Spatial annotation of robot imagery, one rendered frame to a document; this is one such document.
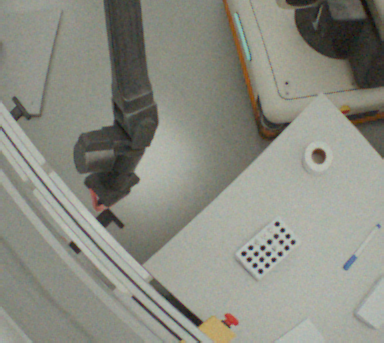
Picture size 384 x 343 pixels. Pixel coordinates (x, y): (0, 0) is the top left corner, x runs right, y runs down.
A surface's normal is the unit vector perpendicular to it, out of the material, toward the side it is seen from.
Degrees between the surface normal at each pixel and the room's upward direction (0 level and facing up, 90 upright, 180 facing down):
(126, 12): 60
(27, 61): 3
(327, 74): 0
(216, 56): 0
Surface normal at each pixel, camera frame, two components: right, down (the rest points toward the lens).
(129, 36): 0.47, 0.57
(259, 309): 0.00, -0.25
